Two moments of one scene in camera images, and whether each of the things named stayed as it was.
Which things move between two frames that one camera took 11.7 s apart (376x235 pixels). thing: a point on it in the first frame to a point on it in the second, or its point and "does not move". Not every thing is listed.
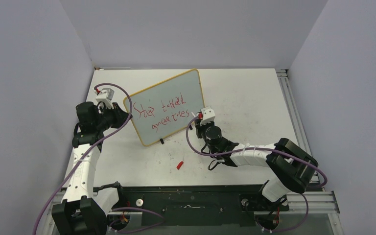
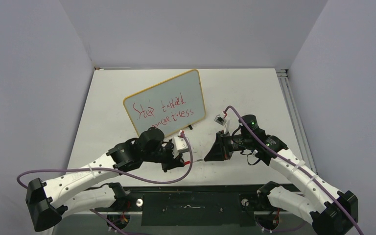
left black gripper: [120, 116] to [172, 162]
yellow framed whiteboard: [165, 109] does not move
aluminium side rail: [283, 77] does not move
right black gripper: [200, 128] to [219, 152]
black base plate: [200, 205] does not move
